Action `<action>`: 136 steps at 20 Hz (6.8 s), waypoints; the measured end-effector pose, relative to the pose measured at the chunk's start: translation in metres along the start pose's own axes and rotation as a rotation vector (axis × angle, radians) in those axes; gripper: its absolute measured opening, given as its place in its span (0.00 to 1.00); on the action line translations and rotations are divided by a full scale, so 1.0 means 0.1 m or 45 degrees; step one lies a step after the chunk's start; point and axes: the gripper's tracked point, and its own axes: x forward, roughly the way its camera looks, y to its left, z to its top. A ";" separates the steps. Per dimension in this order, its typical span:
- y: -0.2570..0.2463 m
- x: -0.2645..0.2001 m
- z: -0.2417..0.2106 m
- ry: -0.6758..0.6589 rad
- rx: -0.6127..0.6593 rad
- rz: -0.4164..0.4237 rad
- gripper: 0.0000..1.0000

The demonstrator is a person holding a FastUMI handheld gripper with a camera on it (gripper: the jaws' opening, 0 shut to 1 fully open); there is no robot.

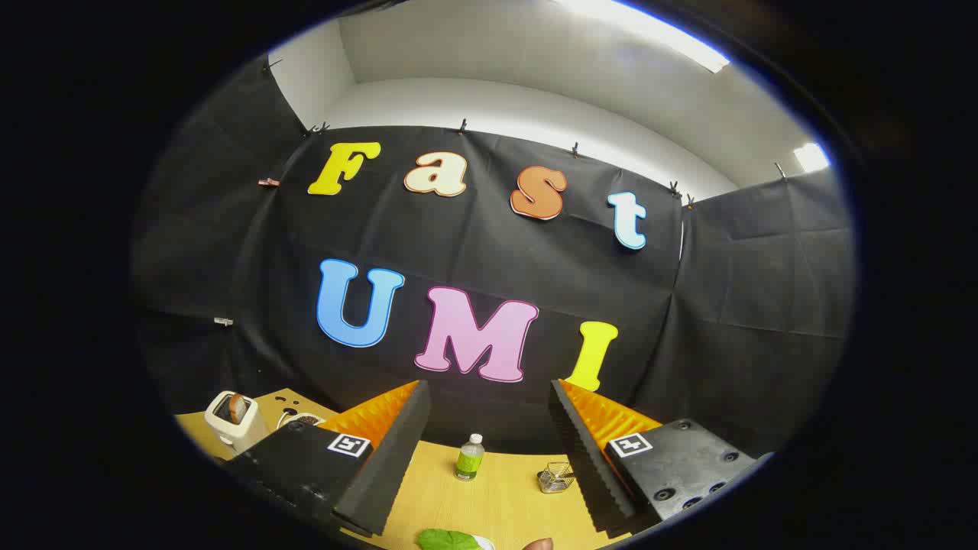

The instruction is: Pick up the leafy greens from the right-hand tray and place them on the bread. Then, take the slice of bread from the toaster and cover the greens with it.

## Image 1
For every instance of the round blue plate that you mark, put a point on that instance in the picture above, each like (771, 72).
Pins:
(487, 544)

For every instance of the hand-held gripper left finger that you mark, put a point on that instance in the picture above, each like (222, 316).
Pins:
(397, 458)

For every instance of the small ceiling light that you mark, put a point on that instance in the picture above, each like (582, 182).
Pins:
(810, 157)

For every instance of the toasted bread slice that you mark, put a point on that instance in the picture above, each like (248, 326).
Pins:
(238, 409)

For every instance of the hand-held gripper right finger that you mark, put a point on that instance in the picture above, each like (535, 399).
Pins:
(581, 451)

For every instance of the green label water bottle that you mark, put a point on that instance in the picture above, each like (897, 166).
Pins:
(469, 460)

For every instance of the white toaster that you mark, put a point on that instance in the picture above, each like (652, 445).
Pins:
(237, 437)

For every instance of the black backdrop cloth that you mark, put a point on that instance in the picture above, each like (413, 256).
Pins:
(489, 252)

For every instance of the green lettuce leaf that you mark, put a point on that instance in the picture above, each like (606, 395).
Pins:
(447, 541)

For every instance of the long ceiling light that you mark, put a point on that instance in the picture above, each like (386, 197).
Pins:
(649, 34)

